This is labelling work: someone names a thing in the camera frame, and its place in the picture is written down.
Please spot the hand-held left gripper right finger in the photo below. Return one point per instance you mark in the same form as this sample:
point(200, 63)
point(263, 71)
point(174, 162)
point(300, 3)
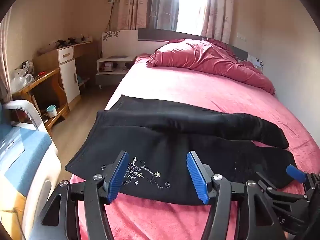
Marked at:
point(197, 180)

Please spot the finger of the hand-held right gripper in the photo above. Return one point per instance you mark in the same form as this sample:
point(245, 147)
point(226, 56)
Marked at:
point(282, 195)
point(296, 173)

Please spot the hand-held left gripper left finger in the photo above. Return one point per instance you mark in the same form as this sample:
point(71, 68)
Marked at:
point(118, 180)

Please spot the black pants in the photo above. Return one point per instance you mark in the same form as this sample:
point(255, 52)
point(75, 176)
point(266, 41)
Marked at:
point(175, 140)

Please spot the pink bed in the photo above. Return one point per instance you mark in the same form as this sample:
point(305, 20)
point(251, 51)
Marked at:
point(200, 92)

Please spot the teal white cup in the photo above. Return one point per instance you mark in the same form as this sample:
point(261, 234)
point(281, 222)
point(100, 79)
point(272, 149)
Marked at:
point(52, 111)

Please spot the pale blue object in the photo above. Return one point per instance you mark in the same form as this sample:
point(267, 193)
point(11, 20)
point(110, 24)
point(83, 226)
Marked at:
point(82, 81)

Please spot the wooden desk with white cabinet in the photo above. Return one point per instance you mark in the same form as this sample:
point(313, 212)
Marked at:
point(68, 80)

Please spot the cardboard box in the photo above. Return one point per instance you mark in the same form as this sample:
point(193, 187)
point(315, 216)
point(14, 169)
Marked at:
point(10, 212)

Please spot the white nightstand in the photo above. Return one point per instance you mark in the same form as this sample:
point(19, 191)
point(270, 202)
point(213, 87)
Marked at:
point(117, 60)

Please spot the pink quilt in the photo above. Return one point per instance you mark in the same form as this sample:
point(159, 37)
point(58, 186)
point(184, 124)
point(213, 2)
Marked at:
point(205, 57)

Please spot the wooden side table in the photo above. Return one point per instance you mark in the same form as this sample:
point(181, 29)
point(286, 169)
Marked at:
point(47, 74)

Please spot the red tool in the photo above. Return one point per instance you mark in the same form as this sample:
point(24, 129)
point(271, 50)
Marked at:
point(41, 73)

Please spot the clear plastic bags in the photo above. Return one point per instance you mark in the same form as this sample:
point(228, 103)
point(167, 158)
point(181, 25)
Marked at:
point(21, 80)

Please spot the black desk gadgets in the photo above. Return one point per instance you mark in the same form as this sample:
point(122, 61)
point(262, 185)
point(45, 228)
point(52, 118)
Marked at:
point(65, 42)

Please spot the grey white headboard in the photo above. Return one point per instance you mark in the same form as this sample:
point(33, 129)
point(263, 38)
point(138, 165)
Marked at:
point(155, 35)

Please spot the pink patterned curtain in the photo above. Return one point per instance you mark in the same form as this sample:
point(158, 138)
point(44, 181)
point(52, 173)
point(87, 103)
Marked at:
point(217, 10)
point(5, 55)
point(132, 5)

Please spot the bright window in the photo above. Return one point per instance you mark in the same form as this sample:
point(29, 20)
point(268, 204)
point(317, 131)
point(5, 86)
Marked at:
point(192, 5)

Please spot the grey sheer curtain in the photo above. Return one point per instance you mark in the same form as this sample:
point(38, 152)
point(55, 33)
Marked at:
point(162, 5)

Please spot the white metal chair frame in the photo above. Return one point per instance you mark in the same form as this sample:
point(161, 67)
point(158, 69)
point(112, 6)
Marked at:
point(27, 104)

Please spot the white wall switch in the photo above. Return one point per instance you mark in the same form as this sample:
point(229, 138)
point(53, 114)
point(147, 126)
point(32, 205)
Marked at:
point(242, 37)

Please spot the wall socket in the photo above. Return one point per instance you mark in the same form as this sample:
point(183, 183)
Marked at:
point(113, 0)

